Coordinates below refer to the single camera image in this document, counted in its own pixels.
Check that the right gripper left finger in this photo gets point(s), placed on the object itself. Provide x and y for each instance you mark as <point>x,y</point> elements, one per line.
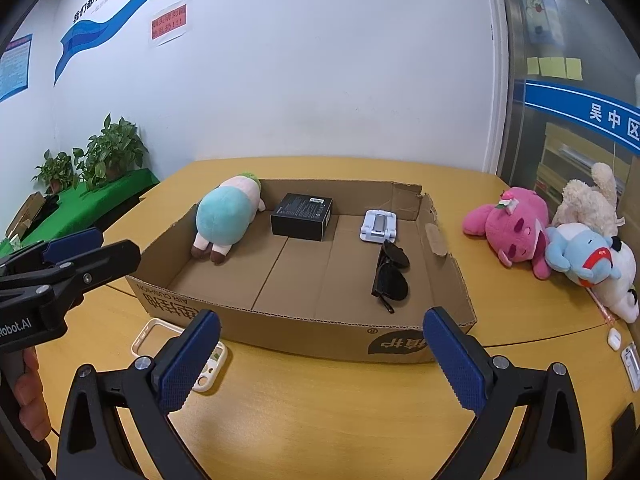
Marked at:
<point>93,443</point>

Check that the red wall notice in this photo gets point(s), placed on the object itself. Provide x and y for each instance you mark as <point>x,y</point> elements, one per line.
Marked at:
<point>170,24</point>

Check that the person's left hand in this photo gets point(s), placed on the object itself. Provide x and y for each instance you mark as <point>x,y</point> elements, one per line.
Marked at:
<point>28,390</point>

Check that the blue framed wall poster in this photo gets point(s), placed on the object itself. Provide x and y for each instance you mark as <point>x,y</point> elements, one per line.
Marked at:
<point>14,67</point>

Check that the white earbuds case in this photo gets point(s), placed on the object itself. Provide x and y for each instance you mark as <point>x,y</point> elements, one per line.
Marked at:
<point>614,339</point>

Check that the yellow sticky notes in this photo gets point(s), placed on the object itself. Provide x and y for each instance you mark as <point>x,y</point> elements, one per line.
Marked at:
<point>554,67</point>

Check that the beige fluffy plush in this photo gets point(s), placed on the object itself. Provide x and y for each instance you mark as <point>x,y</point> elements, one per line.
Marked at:
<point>594,206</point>

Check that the small black box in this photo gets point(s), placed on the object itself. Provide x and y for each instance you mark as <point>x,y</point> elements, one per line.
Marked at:
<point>305,217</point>

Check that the white clear phone case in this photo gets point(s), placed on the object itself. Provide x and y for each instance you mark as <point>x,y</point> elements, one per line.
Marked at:
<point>156,331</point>

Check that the brown cardboard box tray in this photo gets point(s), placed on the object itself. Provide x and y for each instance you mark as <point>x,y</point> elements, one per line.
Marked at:
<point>313,297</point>

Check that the black sunglasses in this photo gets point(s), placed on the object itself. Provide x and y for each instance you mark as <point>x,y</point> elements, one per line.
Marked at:
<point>389,283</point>

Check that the small cardboard box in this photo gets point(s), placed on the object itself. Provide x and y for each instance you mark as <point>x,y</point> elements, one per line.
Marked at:
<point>24,217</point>

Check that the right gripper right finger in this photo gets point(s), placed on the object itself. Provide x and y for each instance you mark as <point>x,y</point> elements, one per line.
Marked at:
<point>550,443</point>

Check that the teal and pink plush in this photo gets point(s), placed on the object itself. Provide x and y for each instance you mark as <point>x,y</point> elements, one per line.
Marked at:
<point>224,215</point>

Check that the pink bear plush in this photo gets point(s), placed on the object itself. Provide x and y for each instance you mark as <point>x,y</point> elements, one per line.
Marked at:
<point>515,228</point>

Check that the white rectangular gadget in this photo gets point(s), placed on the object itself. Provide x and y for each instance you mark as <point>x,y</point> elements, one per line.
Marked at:
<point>630,359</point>

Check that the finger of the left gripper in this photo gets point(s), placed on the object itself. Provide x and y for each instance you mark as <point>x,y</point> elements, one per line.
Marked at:
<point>97,267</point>
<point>72,245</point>

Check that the blue and white plush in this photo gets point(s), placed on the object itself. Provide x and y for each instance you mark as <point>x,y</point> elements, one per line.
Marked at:
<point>604,265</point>

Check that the potted green plant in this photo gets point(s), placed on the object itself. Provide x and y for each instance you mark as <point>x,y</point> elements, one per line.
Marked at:
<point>110,154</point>
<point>56,173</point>

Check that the grey folding phone stand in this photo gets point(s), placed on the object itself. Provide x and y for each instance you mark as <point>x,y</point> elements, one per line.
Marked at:
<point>378,226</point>

